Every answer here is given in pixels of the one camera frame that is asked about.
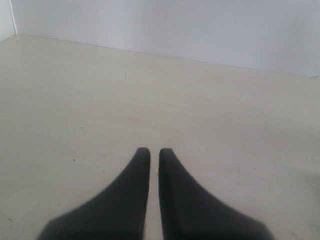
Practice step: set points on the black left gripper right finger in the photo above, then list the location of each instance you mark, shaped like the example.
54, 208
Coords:
189, 212

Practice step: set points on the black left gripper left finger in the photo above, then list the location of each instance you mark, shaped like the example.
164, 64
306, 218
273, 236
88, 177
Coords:
117, 213

